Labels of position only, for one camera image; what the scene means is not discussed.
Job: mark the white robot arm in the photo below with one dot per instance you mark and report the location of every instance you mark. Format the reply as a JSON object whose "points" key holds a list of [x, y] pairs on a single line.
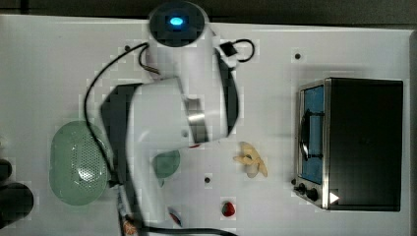
{"points": [[193, 101]]}

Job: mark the peeled toy banana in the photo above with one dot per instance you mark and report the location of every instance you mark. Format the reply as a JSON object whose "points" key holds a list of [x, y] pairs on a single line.
{"points": [[252, 161]]}

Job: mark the red toy strawberry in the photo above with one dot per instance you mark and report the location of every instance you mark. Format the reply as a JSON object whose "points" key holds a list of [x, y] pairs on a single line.
{"points": [[228, 209]]}

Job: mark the orange slice toy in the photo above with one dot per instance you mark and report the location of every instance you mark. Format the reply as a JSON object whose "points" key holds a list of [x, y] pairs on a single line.
{"points": [[129, 228]]}

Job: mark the silver toaster oven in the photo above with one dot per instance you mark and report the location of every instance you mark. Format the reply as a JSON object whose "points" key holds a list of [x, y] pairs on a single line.
{"points": [[349, 138]]}

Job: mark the black cylinder holder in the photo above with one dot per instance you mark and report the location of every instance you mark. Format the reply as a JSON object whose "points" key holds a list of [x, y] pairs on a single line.
{"points": [[16, 202], [6, 169]]}

